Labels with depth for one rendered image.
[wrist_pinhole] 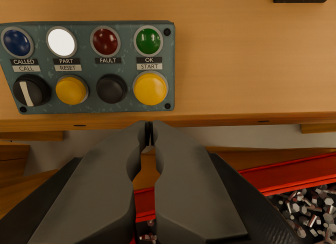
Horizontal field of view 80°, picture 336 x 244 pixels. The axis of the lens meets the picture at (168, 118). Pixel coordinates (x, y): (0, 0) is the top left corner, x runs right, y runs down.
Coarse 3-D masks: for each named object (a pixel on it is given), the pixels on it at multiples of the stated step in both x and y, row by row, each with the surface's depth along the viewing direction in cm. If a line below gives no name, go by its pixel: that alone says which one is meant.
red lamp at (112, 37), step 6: (102, 30) 16; (108, 30) 16; (96, 36) 16; (102, 36) 16; (108, 36) 16; (114, 36) 16; (96, 42) 16; (102, 42) 16; (108, 42) 16; (114, 42) 16; (96, 48) 17; (102, 48) 16; (108, 48) 16; (114, 48) 17; (108, 54) 17
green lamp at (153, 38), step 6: (144, 30) 16; (150, 30) 16; (138, 36) 16; (144, 36) 16; (150, 36) 16; (156, 36) 16; (138, 42) 16; (144, 42) 16; (150, 42) 16; (156, 42) 16; (138, 48) 17; (144, 48) 17; (150, 48) 17; (156, 48) 17
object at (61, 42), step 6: (54, 30) 16; (60, 30) 16; (48, 36) 16; (54, 36) 16; (60, 36) 16; (66, 36) 16; (48, 42) 16; (54, 42) 16; (60, 42) 16; (66, 42) 16; (72, 42) 16; (54, 48) 16; (60, 48) 16; (66, 48) 16; (72, 48) 17; (60, 54) 17; (66, 54) 17
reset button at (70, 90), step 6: (66, 78) 17; (72, 78) 17; (60, 84) 17; (66, 84) 17; (72, 84) 17; (78, 84) 17; (60, 90) 17; (66, 90) 17; (72, 90) 17; (78, 90) 17; (84, 90) 18; (60, 96) 17; (66, 96) 17; (72, 96) 17; (78, 96) 18; (84, 96) 18; (66, 102) 18; (72, 102) 18; (78, 102) 18
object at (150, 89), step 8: (136, 80) 17; (144, 80) 17; (152, 80) 17; (160, 80) 17; (136, 88) 17; (144, 88) 17; (152, 88) 17; (160, 88) 18; (136, 96) 18; (144, 96) 18; (152, 96) 18; (160, 96) 18; (152, 104) 18
